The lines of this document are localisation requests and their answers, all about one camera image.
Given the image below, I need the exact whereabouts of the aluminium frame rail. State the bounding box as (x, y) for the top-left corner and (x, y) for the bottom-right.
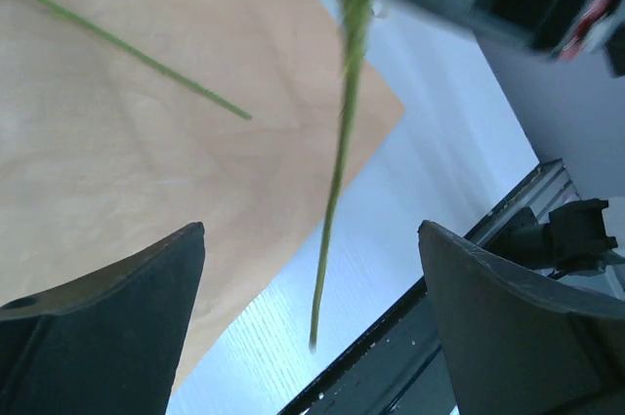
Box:
(465, 159), (581, 247)

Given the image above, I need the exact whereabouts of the pale pink rose stem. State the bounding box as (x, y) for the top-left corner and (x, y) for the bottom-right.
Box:
(35, 0), (252, 120)

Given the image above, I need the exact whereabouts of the green and peach wrapping paper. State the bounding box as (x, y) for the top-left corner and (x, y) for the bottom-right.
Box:
(0, 0), (406, 390)

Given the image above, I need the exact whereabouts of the brown rose stem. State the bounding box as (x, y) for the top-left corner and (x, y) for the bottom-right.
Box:
(309, 0), (373, 353)

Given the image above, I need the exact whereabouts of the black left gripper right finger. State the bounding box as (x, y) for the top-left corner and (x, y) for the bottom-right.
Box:
(418, 221), (624, 414)

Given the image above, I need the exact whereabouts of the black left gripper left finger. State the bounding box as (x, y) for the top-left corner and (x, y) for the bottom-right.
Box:
(1, 222), (205, 414)

